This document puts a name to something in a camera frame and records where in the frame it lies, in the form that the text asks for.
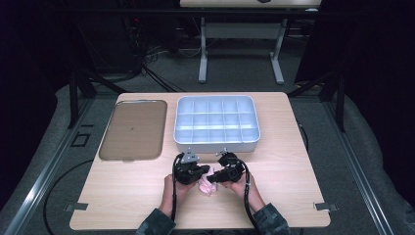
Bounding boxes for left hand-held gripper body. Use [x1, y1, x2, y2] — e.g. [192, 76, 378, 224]
[173, 148, 201, 186]

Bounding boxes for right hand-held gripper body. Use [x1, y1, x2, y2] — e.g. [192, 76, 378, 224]
[215, 147, 247, 184]

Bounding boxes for pink sock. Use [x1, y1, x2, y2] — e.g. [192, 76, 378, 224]
[197, 166, 218, 197]

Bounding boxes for person's right hand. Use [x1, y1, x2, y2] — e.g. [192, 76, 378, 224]
[220, 179, 266, 213]

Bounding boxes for person's left hand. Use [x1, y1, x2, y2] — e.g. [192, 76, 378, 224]
[158, 173, 198, 218]

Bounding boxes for white divided storage box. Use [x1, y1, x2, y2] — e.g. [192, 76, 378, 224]
[172, 94, 261, 154]

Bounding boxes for brown flat tray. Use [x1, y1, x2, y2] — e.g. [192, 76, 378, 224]
[98, 99, 168, 162]

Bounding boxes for black metal stand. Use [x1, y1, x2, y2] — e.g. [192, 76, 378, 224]
[288, 70, 347, 133]
[67, 70, 129, 130]

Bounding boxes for white-legged background desk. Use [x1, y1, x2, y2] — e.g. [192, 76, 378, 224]
[179, 0, 323, 85]

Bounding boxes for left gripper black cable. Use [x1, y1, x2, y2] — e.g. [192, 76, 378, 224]
[170, 152, 186, 223]

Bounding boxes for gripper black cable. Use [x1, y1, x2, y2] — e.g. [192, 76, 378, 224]
[170, 152, 186, 223]
[236, 158, 262, 235]

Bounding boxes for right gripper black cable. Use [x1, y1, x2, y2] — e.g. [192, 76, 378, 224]
[236, 158, 262, 235]

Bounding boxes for thin black cable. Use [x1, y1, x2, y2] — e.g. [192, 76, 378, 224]
[296, 119, 310, 153]

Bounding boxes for aluminium floor rail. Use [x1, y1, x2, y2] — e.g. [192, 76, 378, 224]
[2, 97, 96, 235]
[322, 100, 396, 235]

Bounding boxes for bundle of black cables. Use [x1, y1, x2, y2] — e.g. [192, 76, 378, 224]
[121, 14, 188, 93]

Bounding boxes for black floor cable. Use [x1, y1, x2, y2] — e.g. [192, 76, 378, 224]
[42, 158, 96, 235]

